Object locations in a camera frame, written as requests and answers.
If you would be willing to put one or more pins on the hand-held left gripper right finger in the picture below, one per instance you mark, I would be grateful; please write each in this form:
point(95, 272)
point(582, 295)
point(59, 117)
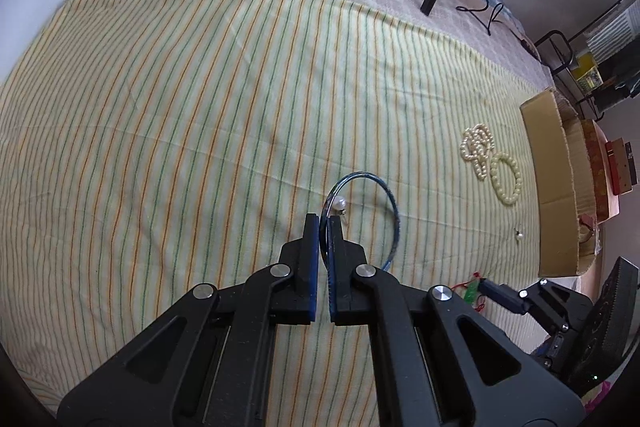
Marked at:
point(334, 287)

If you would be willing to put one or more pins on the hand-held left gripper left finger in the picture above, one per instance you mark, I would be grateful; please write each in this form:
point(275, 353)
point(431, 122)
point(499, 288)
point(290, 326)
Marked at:
point(311, 277)

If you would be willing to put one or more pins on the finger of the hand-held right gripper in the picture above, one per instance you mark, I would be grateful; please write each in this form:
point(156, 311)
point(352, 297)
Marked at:
point(497, 293)
point(552, 349)

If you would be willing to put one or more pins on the blue bangle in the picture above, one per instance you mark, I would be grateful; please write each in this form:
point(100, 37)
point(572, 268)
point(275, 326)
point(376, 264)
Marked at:
point(391, 199)

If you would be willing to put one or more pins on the cardboard box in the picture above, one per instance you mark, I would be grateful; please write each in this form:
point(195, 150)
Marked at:
point(555, 167)

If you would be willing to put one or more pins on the orange cloth covered stool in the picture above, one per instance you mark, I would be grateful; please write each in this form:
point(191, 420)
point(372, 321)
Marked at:
point(600, 172)

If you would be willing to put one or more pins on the red box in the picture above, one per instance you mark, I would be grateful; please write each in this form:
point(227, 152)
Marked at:
point(616, 167)

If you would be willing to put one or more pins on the dark box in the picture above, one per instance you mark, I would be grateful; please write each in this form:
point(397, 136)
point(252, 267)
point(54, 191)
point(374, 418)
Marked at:
point(632, 162)

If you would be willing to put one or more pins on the striped yellow blanket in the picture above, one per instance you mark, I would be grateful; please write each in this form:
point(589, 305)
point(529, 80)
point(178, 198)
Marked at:
point(200, 132)

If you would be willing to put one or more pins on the yellow box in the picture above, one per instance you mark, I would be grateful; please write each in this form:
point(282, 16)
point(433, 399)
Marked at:
point(587, 72)

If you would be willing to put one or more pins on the dark hanging clothes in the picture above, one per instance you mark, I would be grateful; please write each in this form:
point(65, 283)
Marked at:
point(620, 87)

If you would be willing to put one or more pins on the black clothes rack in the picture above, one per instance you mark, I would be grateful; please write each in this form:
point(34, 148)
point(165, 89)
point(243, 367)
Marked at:
point(562, 52)

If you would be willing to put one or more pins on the striped towel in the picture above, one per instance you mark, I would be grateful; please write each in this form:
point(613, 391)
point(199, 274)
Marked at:
point(612, 32)

